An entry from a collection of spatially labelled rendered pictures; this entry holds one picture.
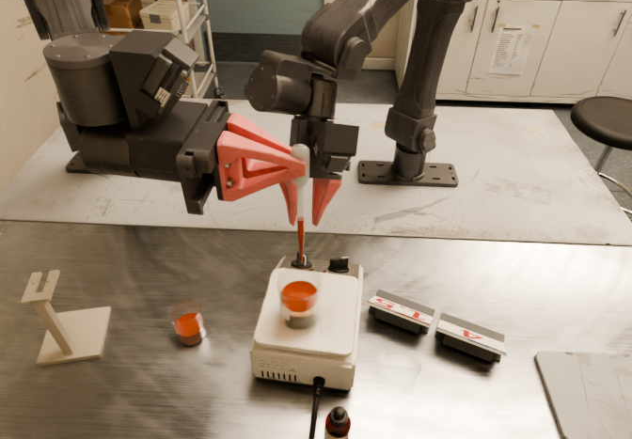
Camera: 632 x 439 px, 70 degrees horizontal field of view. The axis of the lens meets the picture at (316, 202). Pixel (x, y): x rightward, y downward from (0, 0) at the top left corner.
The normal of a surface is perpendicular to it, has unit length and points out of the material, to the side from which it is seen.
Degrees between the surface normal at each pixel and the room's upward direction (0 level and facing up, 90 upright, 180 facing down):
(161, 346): 0
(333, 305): 0
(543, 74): 90
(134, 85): 91
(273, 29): 90
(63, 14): 21
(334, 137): 63
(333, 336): 0
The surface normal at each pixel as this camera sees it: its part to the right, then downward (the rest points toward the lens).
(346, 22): -0.29, -0.51
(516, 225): 0.01, -0.76
